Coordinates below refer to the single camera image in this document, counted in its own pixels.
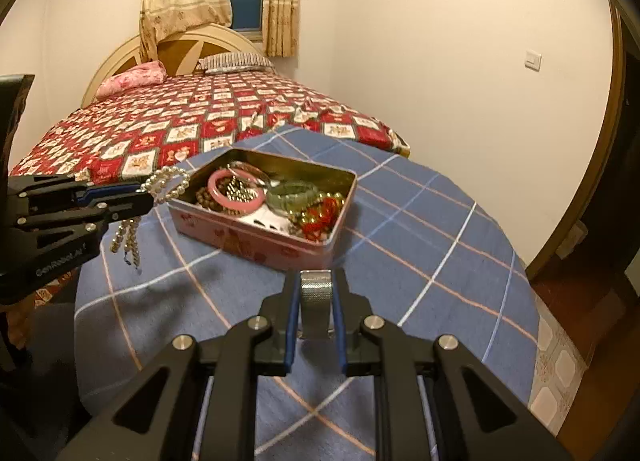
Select white pearl necklace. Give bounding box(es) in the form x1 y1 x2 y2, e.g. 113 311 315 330
108 165 192 269

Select dark metallic bead bracelet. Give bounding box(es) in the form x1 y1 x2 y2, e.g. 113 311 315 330
218 176 260 203

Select gold metal bangle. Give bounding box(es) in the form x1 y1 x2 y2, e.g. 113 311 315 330
227 161 271 189

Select red knotted cord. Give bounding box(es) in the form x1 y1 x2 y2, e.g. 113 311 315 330
299 193 346 243

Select green jade bracelet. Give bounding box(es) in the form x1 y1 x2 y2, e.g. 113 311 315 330
264 180 321 214

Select red patchwork bedspread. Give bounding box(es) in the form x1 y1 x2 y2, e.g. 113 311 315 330
10 71 410 184

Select pink jade bangle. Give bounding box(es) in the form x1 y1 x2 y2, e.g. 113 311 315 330
207 168 266 214

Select pink pillow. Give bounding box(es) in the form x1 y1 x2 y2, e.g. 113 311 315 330
96 60 167 100

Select paper cards in tin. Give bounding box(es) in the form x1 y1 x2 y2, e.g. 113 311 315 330
238 204 291 236

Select pink metal tin box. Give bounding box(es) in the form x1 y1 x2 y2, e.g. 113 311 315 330
168 149 357 270

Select blue plaid tablecloth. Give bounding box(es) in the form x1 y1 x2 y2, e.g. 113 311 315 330
72 124 540 461

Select striped pillow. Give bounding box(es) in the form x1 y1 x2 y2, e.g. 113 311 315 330
195 52 273 74

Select cream wooden headboard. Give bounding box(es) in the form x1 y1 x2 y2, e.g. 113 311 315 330
81 24 264 108

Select dark brown bead bracelet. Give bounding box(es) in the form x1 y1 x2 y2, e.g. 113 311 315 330
193 183 241 216

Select white wall switch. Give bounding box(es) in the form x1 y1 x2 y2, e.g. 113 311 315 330
524 50 541 72

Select brown wooden door frame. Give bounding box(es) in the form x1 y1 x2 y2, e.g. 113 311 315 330
524 0 640 283

